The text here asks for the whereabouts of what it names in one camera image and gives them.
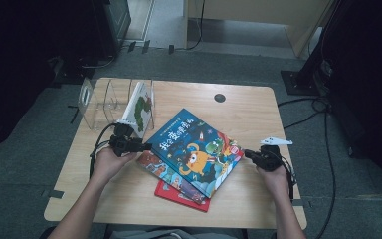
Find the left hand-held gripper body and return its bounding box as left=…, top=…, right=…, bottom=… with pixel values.
left=108, top=118, right=144, bottom=158

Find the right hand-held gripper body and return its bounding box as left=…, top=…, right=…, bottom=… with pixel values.
left=252, top=135, right=293, bottom=172

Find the white caterpillar picture book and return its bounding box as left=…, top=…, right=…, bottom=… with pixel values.
left=117, top=81, right=155, bottom=139

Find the dark blue monster picture book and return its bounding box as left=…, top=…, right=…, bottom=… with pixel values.
left=146, top=108, right=246, bottom=199

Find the clear acrylic book rack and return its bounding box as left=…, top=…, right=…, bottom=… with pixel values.
left=78, top=78, right=156, bottom=132

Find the red picture book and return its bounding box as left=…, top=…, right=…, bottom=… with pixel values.
left=154, top=180, right=211, bottom=213

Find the person's right hand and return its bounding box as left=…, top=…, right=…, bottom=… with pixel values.
left=256, top=163, right=290, bottom=197

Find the person's left hand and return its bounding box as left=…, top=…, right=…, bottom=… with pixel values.
left=92, top=145, right=139, bottom=187

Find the black table edge tape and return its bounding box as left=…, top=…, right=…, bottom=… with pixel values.
left=289, top=198, right=312, bottom=208
left=41, top=188, right=65, bottom=199

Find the black tape cross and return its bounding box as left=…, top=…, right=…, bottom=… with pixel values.
left=67, top=105, right=82, bottom=125

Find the black metal stand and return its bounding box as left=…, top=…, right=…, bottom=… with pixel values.
left=281, top=0, right=342, bottom=98

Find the person's grey clothing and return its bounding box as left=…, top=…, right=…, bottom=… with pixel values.
left=103, top=225, right=247, bottom=239

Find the dark equipment cabinet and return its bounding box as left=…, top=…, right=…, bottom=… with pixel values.
left=91, top=0, right=132, bottom=59

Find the light wooden cabinet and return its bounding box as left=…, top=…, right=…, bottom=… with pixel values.
left=183, top=0, right=332, bottom=58

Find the left hand-held gripper cable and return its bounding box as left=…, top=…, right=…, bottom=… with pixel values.
left=89, top=122, right=120, bottom=180

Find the hand-held gripper cable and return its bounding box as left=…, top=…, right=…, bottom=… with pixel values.
left=278, top=154, right=296, bottom=201
left=89, top=122, right=120, bottom=180

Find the right hand-held gripper cable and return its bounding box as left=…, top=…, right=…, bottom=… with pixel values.
left=278, top=154, right=296, bottom=201

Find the short black floor cable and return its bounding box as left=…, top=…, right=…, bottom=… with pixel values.
left=282, top=109, right=326, bottom=130

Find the long black floor cable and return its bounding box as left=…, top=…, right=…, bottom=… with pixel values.
left=312, top=98, right=337, bottom=239

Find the black cable by cabinet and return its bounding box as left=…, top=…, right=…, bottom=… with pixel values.
left=81, top=54, right=117, bottom=70

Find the black hanging cable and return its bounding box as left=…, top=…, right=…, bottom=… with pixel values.
left=175, top=0, right=207, bottom=52

